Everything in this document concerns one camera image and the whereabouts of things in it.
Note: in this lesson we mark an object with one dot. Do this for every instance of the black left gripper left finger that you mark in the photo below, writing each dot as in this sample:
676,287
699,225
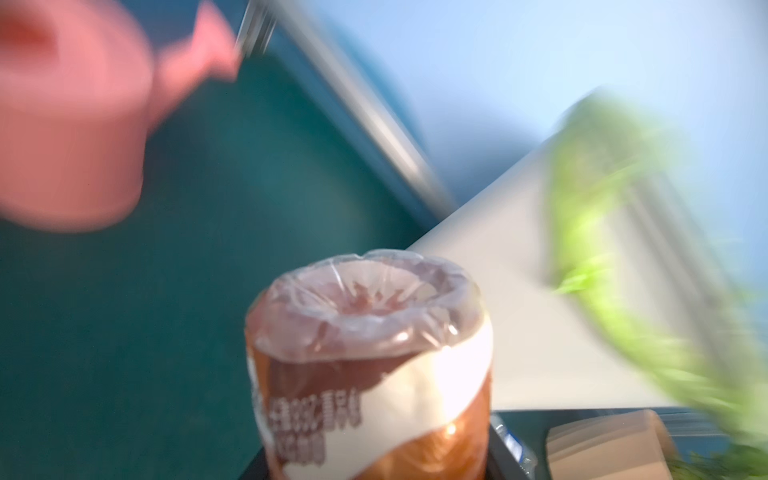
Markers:
258,468

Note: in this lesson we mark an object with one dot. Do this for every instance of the pink watering can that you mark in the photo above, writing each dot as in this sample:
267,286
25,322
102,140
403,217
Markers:
81,90

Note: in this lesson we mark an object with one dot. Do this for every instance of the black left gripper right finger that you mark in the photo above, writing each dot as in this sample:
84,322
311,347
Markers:
500,465

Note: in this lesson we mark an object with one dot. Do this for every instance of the aluminium frame left post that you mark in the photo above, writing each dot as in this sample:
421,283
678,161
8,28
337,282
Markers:
354,105

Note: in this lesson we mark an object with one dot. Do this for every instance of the small bottle blue label back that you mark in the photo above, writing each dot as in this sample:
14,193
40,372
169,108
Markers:
521,453

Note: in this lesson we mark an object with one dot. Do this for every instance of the white artificial flowers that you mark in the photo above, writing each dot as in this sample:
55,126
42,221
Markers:
736,462

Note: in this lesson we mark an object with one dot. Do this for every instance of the beige ribbed flower pot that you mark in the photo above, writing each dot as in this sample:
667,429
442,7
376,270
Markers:
634,445

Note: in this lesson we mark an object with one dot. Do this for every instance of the white waste bin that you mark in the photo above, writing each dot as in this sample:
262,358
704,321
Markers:
546,357

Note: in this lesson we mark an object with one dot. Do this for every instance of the brown coffee bottle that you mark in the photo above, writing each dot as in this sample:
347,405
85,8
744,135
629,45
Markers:
373,366

